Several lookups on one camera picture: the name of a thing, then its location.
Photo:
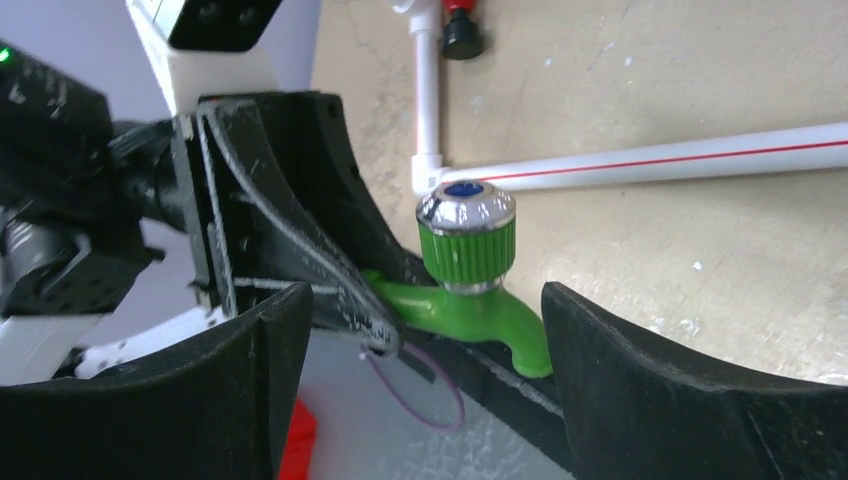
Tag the red and black knob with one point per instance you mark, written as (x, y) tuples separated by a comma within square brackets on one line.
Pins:
[(461, 38)]

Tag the green water faucet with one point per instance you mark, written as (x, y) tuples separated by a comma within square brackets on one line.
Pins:
[(467, 236)]

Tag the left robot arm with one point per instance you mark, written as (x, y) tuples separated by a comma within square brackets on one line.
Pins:
[(75, 187)]

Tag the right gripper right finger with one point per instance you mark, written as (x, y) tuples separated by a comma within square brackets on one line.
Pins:
[(637, 405)]

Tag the white PVC pipe frame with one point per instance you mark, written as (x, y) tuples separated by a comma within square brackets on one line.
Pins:
[(798, 149)]

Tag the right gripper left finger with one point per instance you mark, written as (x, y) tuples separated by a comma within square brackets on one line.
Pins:
[(214, 406)]

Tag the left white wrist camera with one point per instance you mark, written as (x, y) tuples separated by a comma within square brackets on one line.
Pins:
[(205, 48)]

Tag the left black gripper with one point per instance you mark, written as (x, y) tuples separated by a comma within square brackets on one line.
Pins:
[(227, 174)]

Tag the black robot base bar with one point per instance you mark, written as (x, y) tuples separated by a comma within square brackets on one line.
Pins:
[(530, 407)]

